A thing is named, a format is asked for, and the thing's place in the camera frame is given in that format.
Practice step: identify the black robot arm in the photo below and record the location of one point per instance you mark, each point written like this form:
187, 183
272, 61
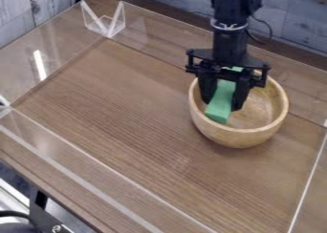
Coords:
227, 61

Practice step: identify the wooden bowl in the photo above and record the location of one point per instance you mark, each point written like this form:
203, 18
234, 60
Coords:
252, 125

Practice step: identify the green rectangular stick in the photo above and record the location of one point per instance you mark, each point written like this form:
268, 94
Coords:
219, 108

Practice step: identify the black table leg bracket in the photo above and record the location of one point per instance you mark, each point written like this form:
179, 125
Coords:
47, 223

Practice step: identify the clear acrylic corner bracket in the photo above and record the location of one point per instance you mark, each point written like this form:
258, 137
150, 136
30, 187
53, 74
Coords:
105, 25

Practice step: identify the clear acrylic front wall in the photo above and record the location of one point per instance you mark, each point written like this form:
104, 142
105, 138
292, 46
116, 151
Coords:
112, 202

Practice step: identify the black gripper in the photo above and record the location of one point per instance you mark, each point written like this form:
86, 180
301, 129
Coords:
203, 66

